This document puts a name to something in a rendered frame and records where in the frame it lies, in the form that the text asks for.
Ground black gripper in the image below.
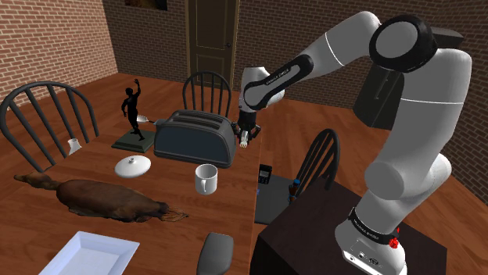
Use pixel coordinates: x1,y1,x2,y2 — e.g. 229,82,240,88
236,110,263,144

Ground black calculator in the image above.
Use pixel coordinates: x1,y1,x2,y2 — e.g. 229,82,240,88
258,163,274,185

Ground dark grey toaster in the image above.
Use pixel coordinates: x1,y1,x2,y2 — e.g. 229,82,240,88
153,109,238,170

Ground white mug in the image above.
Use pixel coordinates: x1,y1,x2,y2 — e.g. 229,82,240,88
195,163,219,196

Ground dark spindle-back chair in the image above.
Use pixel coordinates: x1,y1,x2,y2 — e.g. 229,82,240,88
181,70,232,119
253,128,341,226
0,80,101,173

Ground brown bottle with blue cap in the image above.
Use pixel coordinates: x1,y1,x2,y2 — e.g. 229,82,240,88
288,178,301,204

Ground brown panel door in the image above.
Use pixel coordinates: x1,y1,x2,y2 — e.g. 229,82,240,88
185,0,241,91

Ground black dancer figure on base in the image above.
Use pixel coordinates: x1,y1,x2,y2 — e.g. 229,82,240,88
111,78,156,154

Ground dark robot stand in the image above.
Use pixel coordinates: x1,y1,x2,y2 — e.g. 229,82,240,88
249,178,448,275

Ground white round lid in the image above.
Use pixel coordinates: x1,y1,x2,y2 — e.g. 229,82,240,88
114,155,152,179

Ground grey chair back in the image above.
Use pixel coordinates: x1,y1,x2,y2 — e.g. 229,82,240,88
196,232,235,275

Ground brown walrus figure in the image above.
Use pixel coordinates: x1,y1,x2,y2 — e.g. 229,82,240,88
13,171,190,223

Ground white rectangular tray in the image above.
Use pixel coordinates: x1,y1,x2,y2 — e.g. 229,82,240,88
38,230,141,275

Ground dark wall picture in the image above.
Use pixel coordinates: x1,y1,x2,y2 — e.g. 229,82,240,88
124,0,169,12

